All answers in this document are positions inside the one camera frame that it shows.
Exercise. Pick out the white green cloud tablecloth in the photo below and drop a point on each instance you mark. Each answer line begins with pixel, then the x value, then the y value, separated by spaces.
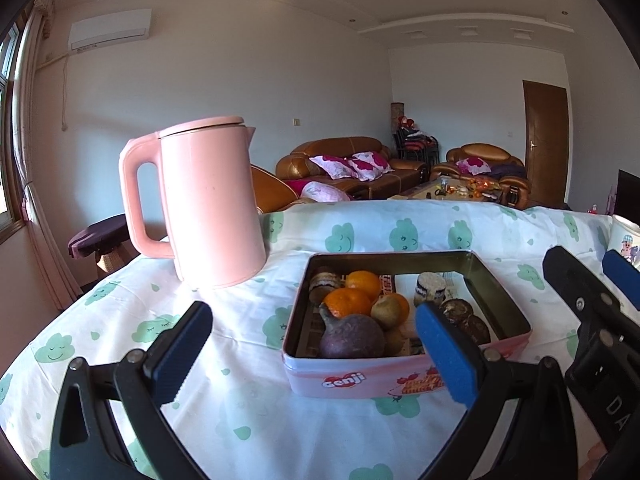
pixel 240 410

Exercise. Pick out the wicker basket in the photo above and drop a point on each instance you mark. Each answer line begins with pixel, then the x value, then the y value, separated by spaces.
pixel 111 262

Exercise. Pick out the pink printed tin box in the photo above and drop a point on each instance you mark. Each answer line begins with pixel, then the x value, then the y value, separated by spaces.
pixel 350 382

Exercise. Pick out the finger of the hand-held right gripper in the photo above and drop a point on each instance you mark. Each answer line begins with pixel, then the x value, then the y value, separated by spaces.
pixel 575 285
pixel 622 272

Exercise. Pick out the wooden coffee table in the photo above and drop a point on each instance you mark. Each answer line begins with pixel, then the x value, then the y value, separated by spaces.
pixel 425 192

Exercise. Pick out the white cartoon print mug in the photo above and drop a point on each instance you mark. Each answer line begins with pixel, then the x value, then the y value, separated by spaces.
pixel 625 242

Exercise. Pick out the stacked dark chairs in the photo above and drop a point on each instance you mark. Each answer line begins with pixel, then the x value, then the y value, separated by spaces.
pixel 417 147

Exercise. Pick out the purple blanket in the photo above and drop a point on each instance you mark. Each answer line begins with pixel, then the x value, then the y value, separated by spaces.
pixel 506 169

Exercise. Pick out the purple cushioned stool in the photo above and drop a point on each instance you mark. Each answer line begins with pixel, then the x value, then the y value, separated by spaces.
pixel 95 235

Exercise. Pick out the white magenta flower pillow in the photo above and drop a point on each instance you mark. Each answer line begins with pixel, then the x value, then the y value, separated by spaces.
pixel 377 160
pixel 472 164
pixel 327 166
pixel 361 170

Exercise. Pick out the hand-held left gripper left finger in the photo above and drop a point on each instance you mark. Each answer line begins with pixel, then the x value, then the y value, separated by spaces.
pixel 182 360

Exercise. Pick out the brown leather loveseat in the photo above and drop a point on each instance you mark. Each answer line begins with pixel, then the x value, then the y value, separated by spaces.
pixel 485 152

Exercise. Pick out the chocolate coated cookie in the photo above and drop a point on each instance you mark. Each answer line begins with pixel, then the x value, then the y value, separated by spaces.
pixel 457 310

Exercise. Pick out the pink electric kettle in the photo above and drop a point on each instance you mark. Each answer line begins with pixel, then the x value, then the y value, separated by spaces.
pixel 210 210

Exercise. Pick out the brown kiwi fruit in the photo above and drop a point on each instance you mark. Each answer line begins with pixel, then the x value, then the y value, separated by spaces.
pixel 390 310

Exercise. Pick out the black flat television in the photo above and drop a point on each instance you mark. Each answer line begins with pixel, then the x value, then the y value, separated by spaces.
pixel 629 195

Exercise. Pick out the tall brown floor vase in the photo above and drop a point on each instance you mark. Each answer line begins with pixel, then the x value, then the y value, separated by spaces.
pixel 396 112

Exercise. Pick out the orange mandarin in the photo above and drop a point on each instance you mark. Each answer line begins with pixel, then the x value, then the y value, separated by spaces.
pixel 364 282
pixel 347 302

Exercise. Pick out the beige window curtain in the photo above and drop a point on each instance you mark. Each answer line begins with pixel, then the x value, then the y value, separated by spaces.
pixel 45 160

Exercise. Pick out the pale pink pillow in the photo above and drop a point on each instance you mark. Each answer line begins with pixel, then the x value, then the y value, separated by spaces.
pixel 320 191

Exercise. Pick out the brown wooden door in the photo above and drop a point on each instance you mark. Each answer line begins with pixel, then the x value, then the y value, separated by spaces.
pixel 545 145

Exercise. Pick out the white air conditioner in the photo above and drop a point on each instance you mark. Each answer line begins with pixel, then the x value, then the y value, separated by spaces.
pixel 110 30

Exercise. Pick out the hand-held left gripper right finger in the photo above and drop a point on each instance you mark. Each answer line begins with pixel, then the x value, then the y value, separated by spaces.
pixel 445 355

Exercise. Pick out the pile of oranges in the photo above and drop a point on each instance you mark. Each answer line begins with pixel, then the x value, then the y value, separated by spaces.
pixel 475 185

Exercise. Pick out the long brown leather sofa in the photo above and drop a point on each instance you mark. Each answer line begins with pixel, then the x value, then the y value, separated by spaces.
pixel 350 145

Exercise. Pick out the brown leather armchair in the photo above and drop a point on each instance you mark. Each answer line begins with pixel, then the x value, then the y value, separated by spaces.
pixel 270 190

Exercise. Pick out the window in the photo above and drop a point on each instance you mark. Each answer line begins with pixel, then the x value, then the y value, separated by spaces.
pixel 7 135

